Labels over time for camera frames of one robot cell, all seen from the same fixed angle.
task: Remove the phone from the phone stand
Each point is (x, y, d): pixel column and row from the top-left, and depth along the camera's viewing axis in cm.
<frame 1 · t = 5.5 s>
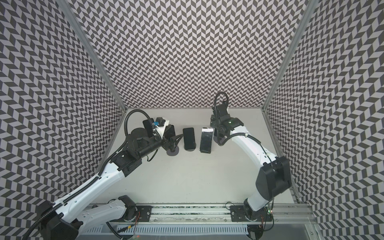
left hand: (176, 131, 70), fingers open
right hand: (219, 123, 85), fingers open
middle black phone: (189, 138, 89), point 12 cm above the table
phone with teal case: (206, 140, 91), point 10 cm above the table
grey stand: (172, 153, 96), on the table

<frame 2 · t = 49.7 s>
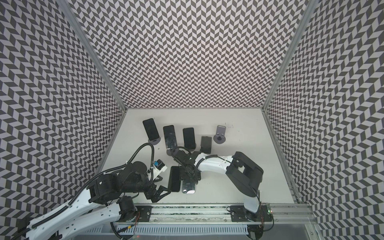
left hand: (164, 187, 67), fingers open
right hand: (187, 182, 83), fingers open
phone with teal case: (188, 187, 81), point 2 cm above the table
rightmost black phone: (174, 182, 84), on the table
far left grey stand: (155, 141, 98), point 3 cm above the table
rightmost grey stand: (220, 137, 100), point 4 cm above the table
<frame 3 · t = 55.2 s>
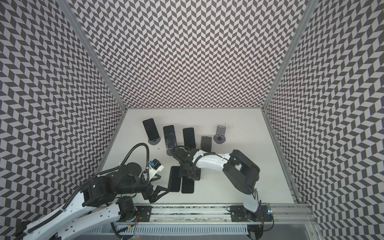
left hand: (162, 186, 66), fingers open
right hand: (187, 181, 83), fingers open
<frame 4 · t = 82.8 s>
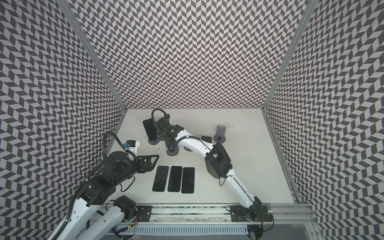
left hand: (152, 158, 71), fingers open
right hand: (167, 136, 92), fingers open
middle black phone: (163, 183, 83), on the table
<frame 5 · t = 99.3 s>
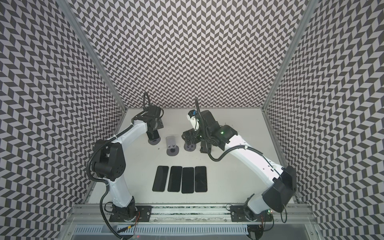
left hand: (151, 125, 94), fingers open
right hand: (189, 138, 74), fingers open
black phone purple case: (199, 178, 85), on the table
